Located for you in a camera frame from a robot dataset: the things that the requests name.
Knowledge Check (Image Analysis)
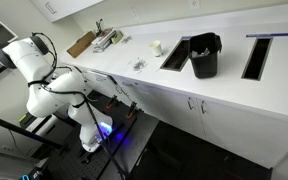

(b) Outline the white drawer with wooden interior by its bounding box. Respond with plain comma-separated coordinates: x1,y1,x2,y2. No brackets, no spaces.
83,69,118,88

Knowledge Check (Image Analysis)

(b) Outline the white kitchen counter unit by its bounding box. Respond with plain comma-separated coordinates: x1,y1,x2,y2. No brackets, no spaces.
55,1,288,169

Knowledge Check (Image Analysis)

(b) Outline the white paper cup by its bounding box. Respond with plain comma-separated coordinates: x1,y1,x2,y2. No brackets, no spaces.
149,40,164,58

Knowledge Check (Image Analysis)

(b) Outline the white paper magazine stack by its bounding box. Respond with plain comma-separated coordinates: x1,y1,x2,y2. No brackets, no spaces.
91,27,118,54

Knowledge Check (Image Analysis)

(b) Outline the black trash bin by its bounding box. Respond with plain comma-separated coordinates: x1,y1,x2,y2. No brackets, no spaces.
187,31,223,80

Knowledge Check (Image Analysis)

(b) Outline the crumpled white paper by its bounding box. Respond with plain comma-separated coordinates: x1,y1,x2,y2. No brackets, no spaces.
191,47,212,58

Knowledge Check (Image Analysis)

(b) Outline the wooden cutting board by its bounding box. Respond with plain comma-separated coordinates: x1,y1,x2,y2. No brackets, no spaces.
66,30,97,59

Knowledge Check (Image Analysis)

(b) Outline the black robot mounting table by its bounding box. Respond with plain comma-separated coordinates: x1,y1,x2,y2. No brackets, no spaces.
18,89,160,180

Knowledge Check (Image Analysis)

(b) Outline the black tripod bar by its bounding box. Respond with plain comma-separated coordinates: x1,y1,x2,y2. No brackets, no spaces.
0,110,64,150

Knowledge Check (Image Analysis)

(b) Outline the blue label strip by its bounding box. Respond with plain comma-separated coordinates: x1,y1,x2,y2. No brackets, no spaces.
245,32,288,38

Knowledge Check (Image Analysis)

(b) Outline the black device with cyan light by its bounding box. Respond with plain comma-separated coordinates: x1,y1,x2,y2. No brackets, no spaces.
18,159,50,180

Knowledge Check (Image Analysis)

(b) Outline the black clamp with orange handle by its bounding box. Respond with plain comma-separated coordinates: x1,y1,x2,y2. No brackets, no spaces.
105,94,118,110
125,101,138,120

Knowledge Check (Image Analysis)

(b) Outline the black plug and cable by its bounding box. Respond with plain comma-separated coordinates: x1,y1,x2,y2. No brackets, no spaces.
94,18,105,36

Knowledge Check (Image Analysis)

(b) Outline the white wall outlet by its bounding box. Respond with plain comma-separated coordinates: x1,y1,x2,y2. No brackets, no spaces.
129,7,140,20
189,0,201,10

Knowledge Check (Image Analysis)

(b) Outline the white wall cabinet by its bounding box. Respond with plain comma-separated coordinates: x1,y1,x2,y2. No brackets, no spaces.
29,0,104,23

